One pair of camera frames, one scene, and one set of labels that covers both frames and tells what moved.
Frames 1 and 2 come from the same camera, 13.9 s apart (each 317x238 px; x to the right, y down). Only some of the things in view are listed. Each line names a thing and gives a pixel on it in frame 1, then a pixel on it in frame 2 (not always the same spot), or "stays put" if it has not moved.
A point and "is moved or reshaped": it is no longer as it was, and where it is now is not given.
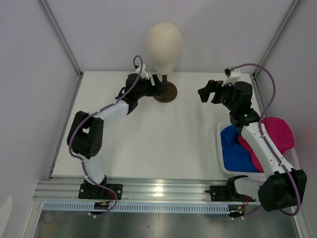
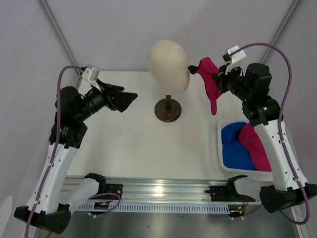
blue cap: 237,156 stays put
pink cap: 280,132 is moved or reshaped
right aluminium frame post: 291,11 stays put
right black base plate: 226,193 stays put
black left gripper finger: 158,91 → 121,100
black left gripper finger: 158,83 → 109,89
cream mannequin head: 164,47 → 168,61
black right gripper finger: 204,93 → 193,69
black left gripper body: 146,89 → 96,100
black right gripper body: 225,93 → 233,81
